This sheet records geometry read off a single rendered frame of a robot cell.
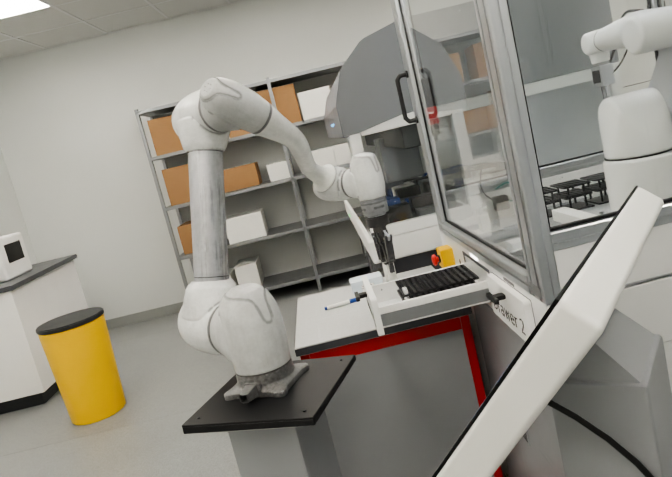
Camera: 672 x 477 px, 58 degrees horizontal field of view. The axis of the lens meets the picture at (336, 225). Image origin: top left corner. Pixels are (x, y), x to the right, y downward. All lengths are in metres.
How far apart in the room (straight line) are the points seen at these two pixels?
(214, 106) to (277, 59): 4.43
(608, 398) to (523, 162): 0.59
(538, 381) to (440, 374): 1.43
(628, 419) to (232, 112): 1.21
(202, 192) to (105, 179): 4.63
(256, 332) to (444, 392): 0.76
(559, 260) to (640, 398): 0.56
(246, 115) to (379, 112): 1.00
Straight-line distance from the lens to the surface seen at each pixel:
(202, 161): 1.77
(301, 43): 6.08
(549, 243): 1.32
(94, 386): 4.15
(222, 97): 1.65
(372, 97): 2.57
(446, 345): 2.03
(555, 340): 0.61
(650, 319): 1.46
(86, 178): 6.43
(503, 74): 1.27
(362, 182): 1.98
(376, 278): 2.37
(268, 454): 1.69
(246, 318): 1.57
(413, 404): 2.09
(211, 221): 1.76
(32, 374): 4.89
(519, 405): 0.66
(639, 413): 0.84
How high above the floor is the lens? 1.39
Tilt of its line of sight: 9 degrees down
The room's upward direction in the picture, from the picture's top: 14 degrees counter-clockwise
